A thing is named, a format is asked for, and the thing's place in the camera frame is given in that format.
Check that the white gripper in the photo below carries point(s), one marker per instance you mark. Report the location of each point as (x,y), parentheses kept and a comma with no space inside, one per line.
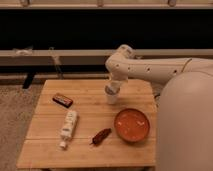
(113,87)

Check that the white ceramic cup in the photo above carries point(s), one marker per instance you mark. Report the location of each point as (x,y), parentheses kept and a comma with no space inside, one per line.
(111,98)

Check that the white tube bottle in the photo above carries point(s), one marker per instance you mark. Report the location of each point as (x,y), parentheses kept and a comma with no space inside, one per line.
(68,128)

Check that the wooden table board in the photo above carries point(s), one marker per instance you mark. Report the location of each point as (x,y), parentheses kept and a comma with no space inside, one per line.
(43,147)

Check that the dark snack bar packet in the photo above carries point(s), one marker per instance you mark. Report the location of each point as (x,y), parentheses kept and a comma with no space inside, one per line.
(62,100)

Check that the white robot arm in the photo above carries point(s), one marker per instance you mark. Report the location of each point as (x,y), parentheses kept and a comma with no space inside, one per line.
(184,133)

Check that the orange ceramic bowl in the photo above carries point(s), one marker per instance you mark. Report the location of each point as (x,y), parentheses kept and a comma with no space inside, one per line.
(132,125)

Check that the long wooden rail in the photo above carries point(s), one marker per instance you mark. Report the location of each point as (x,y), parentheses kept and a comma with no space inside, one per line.
(88,57)

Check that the dark red chili pepper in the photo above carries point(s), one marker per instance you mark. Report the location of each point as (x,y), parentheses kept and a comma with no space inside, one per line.
(100,136)

